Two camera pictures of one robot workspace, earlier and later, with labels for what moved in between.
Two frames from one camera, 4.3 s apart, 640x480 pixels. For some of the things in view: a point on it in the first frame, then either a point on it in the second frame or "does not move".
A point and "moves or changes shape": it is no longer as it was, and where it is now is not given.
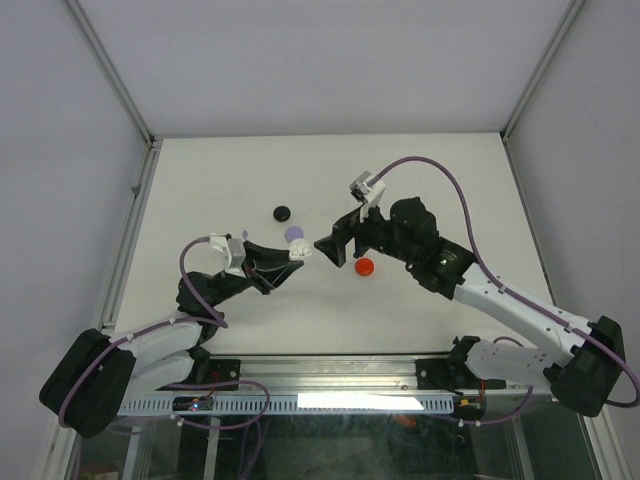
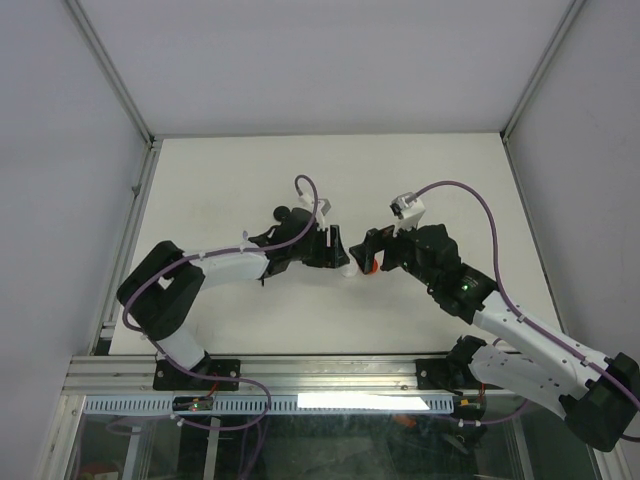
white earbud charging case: x=299 y=249 moves or changes shape
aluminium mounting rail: x=340 y=378 does not move
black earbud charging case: x=281 y=213 does not move
